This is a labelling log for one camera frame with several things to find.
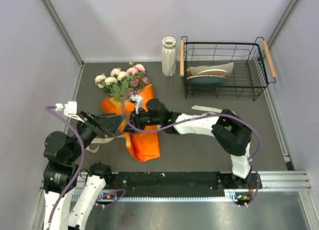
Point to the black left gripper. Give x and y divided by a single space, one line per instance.
103 125

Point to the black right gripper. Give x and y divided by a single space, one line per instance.
135 119

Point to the orange wrapping paper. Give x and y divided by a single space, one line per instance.
142 146

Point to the white printed ribbon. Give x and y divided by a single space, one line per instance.
100 141

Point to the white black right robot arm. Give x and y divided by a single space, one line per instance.
229 130

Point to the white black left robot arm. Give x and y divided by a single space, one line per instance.
61 172

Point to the white ribbed ceramic vase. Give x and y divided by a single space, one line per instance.
169 56

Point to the artificial flower bunch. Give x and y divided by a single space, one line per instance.
119 82

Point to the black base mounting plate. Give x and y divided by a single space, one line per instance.
211 180

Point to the teal round plate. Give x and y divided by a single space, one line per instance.
207 80

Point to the beige round plate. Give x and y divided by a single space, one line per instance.
209 73

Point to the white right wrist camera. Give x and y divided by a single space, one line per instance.
137 100

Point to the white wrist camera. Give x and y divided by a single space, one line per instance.
137 100
69 109

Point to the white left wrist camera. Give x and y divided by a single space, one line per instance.
69 109

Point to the black wire dish basket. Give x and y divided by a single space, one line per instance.
253 68

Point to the grey slotted cable duct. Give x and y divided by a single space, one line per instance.
174 194

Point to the aluminium frame rail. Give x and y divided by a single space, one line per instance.
284 181

